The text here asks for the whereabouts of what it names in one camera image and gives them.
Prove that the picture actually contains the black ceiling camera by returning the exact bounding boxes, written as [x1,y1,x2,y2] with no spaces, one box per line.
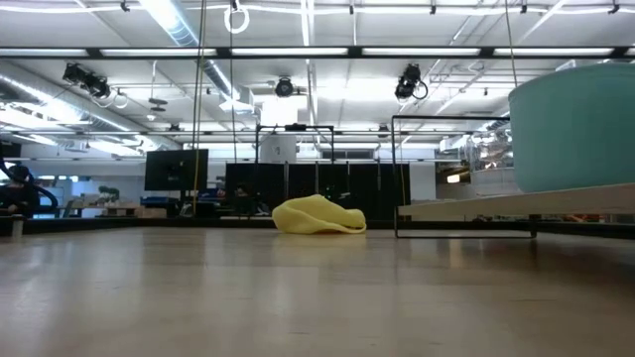
[394,62,430,102]
[274,75,296,99]
[62,61,112,99]

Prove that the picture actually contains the clear glass cup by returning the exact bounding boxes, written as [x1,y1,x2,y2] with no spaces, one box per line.
[464,122,523,198]

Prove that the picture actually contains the yellow cloth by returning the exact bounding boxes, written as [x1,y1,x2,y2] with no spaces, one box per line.
[271,193,368,236]

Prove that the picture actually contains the silver ventilation duct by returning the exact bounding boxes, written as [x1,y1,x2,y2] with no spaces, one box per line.
[137,0,242,103]

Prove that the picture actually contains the white hanging ring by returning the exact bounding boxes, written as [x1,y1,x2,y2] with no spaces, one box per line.
[222,3,252,36]

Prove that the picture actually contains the black monitor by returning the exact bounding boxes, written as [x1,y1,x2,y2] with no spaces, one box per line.
[144,148,210,192]

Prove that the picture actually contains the wooden shelf with wire legs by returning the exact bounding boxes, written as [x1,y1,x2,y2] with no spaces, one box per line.
[390,114,635,240]

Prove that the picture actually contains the black gantry frame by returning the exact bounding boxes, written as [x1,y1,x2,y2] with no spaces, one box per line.
[254,123,336,166]

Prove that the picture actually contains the black partition panels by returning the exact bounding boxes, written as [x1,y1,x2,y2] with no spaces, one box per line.
[224,162,413,220]

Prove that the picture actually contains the black metal table frame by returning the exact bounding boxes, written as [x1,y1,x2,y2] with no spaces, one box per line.
[0,216,635,239]

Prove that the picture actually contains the turquoise mug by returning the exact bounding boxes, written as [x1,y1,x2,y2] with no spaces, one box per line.
[507,62,635,194]

